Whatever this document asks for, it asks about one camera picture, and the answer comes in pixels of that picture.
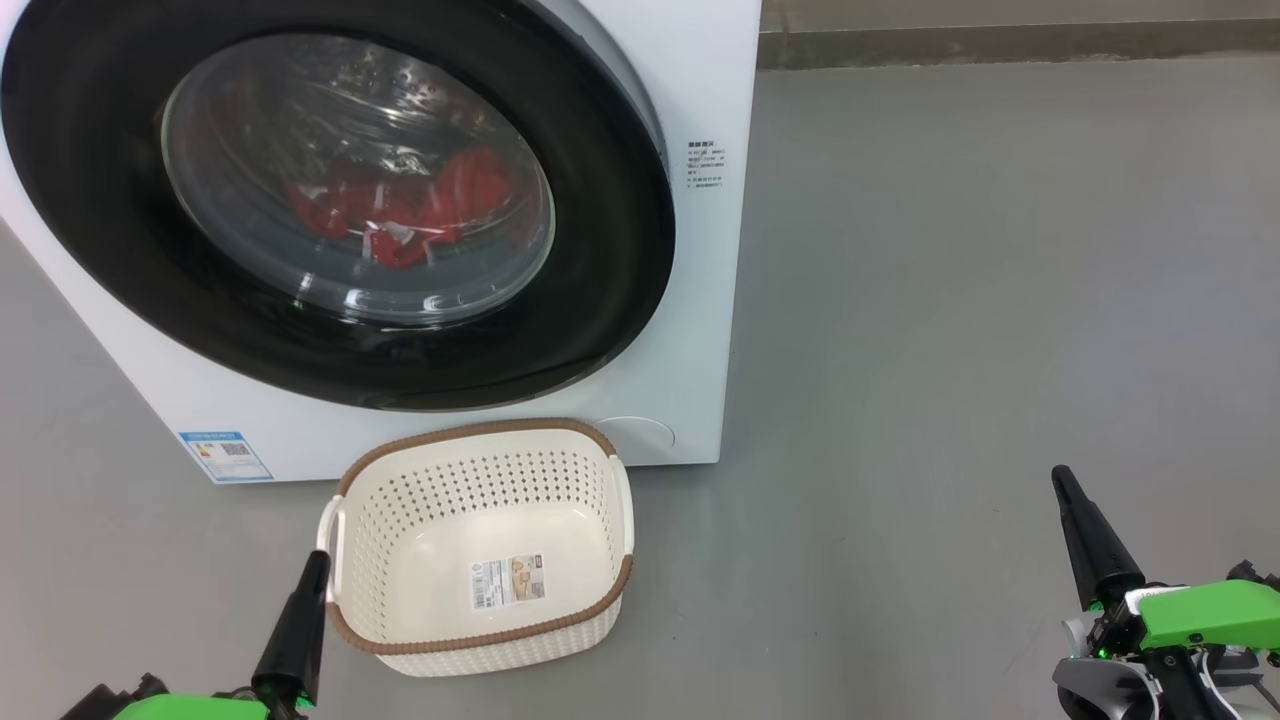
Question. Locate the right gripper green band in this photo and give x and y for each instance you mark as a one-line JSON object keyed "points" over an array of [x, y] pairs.
{"points": [[1210, 610]]}

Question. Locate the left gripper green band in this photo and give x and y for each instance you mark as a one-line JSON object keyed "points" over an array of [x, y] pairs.
{"points": [[190, 708]]}

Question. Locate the red and white garment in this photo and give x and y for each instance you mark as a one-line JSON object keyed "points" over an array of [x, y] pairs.
{"points": [[470, 190]]}

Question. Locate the black round glass washer door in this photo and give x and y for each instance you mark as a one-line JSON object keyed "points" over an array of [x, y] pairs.
{"points": [[600, 250]]}

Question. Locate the cream perforated laundry basket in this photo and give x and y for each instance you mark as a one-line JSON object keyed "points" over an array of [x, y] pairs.
{"points": [[440, 560]]}

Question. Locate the white printed product label sticker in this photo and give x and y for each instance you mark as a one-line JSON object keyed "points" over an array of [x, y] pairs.
{"points": [[508, 582]]}

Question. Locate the white front-load washing machine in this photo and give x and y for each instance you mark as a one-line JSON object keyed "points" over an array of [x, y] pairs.
{"points": [[690, 300]]}

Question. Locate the blue energy label sticker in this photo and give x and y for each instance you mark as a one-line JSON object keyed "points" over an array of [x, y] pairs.
{"points": [[226, 457]]}

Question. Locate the round white filter cover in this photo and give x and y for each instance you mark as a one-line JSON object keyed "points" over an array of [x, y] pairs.
{"points": [[640, 440]]}

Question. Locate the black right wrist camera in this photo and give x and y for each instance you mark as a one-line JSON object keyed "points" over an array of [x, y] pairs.
{"points": [[1252, 576]]}

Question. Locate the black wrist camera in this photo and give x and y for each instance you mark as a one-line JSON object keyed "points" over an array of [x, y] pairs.
{"points": [[140, 688], [1252, 576]]}

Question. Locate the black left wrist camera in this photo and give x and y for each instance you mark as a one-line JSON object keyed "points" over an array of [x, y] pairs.
{"points": [[140, 688]]}

